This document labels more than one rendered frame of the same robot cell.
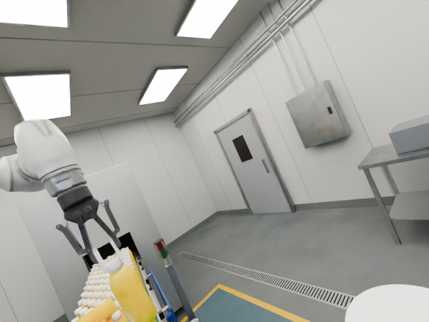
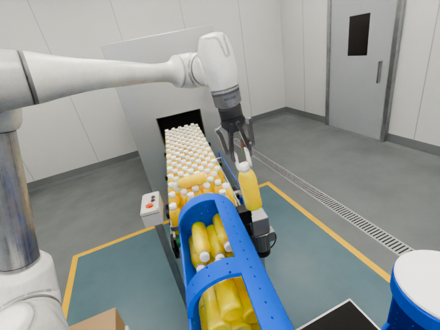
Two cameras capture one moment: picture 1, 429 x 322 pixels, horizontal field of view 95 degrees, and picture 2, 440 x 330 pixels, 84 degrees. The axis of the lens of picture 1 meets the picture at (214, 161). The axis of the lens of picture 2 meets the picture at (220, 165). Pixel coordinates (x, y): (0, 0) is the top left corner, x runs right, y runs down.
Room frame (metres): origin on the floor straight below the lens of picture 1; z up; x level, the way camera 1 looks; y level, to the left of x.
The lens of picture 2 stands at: (-0.22, 0.17, 1.83)
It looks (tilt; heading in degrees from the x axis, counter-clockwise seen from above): 26 degrees down; 21
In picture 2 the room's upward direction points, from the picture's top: 11 degrees counter-clockwise
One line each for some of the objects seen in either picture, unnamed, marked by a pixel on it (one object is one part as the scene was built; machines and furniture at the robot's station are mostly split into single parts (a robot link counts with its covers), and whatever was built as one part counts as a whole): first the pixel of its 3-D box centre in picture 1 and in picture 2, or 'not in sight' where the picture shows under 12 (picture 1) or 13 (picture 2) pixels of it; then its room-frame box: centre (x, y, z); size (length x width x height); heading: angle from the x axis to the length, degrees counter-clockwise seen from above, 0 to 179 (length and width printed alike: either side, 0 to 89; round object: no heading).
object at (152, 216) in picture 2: not in sight; (152, 208); (0.74, 1.00, 1.05); 0.20 x 0.10 x 0.10; 29
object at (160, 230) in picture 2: not in sight; (176, 273); (0.74, 1.00, 0.50); 0.04 x 0.04 x 1.00; 29
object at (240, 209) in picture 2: not in sight; (243, 215); (0.83, 0.49, 0.95); 0.10 x 0.07 x 0.10; 119
